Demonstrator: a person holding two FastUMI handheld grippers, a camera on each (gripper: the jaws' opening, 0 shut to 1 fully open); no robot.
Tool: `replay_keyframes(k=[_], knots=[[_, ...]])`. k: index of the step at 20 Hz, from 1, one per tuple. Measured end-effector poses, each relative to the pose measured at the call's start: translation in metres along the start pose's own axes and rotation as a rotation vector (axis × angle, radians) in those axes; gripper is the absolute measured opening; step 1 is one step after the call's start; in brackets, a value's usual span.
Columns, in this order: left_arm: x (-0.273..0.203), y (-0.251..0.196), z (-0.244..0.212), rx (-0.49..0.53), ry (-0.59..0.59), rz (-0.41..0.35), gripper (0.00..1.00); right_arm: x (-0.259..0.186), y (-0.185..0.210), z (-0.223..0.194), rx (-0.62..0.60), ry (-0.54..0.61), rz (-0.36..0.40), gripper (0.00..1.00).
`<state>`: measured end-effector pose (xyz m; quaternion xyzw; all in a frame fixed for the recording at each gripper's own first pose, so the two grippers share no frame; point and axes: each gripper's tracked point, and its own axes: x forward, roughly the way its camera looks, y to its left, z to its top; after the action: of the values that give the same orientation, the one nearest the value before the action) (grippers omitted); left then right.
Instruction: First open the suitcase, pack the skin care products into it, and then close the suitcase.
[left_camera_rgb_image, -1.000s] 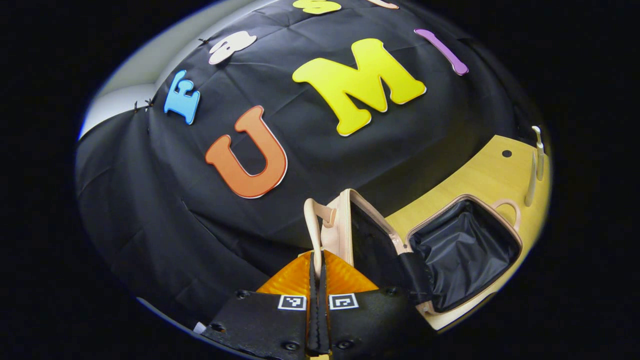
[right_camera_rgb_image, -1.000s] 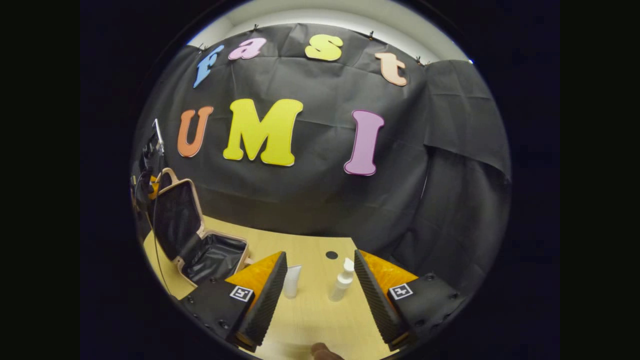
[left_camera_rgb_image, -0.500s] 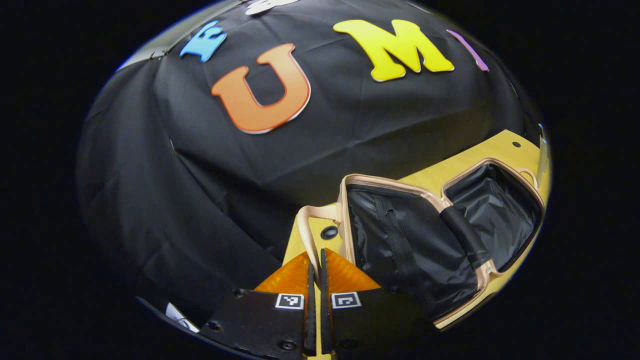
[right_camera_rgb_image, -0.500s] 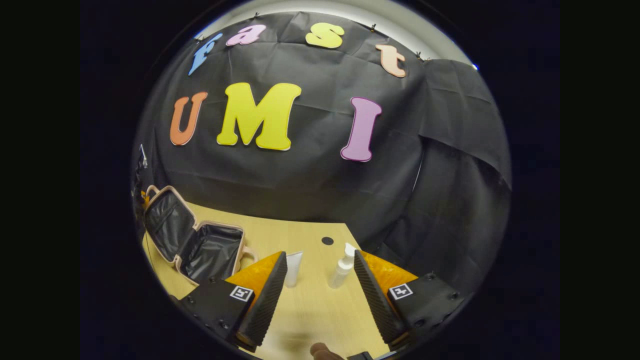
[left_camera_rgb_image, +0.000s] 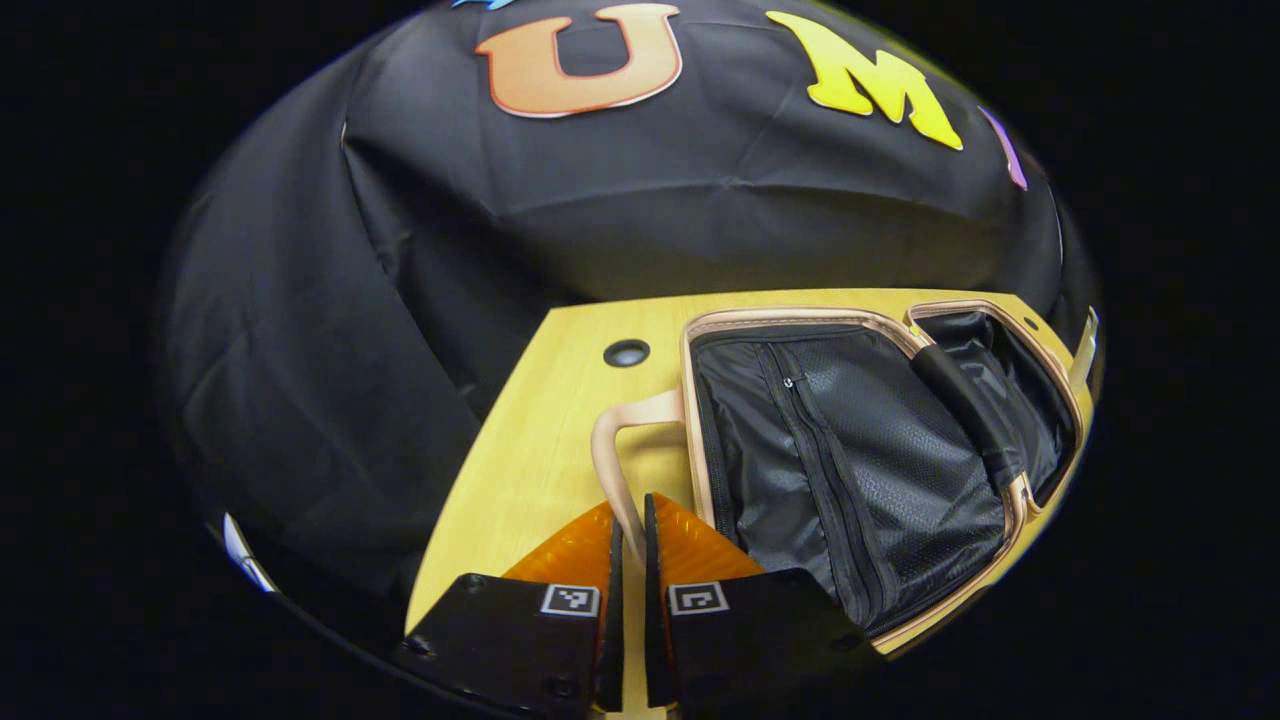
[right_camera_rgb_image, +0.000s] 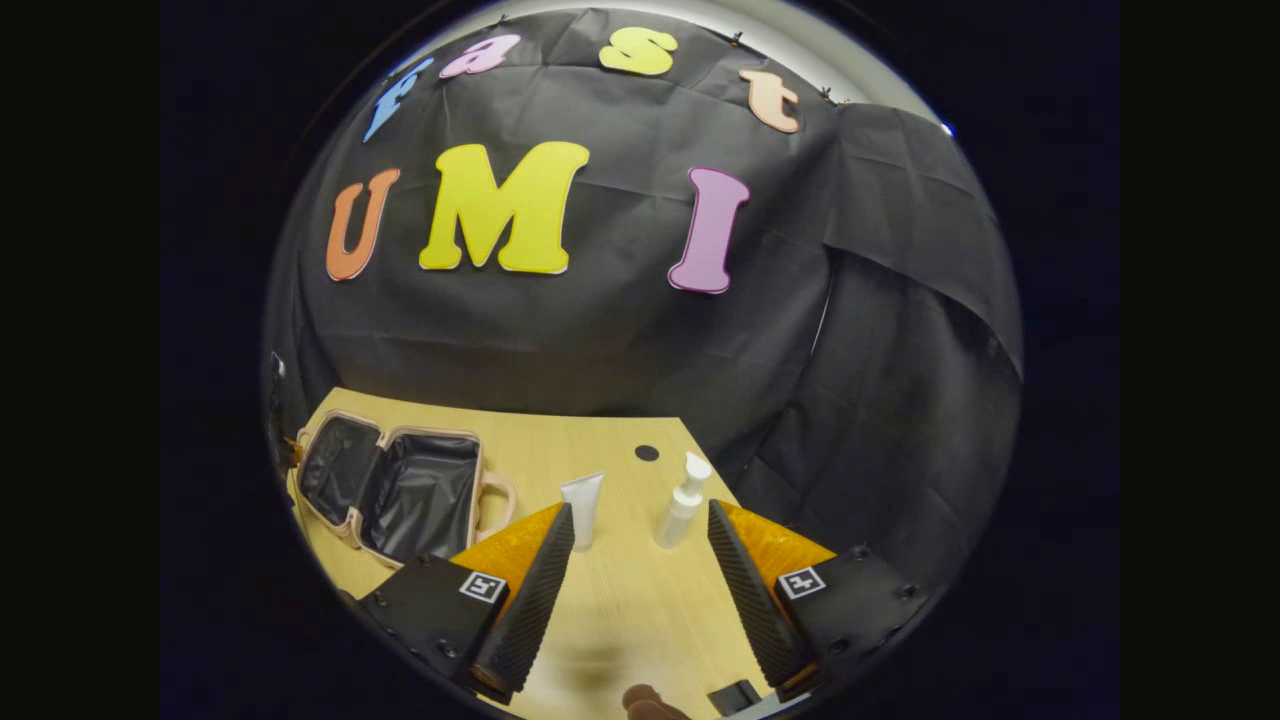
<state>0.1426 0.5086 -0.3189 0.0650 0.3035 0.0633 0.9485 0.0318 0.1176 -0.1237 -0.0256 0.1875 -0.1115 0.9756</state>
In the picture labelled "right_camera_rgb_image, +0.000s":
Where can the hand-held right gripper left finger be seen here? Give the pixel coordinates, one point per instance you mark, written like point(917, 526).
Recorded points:
point(530, 600)

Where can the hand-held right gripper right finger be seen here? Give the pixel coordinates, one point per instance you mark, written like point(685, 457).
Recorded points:
point(755, 600)

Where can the white cream tube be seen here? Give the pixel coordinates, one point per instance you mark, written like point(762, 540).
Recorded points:
point(583, 505)

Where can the white pump bottle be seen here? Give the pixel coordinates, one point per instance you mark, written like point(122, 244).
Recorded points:
point(680, 515)

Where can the small pink suitcase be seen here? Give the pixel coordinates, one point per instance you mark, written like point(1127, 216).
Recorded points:
point(420, 490)

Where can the black backdrop cloth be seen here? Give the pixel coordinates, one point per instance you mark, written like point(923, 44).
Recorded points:
point(620, 340)

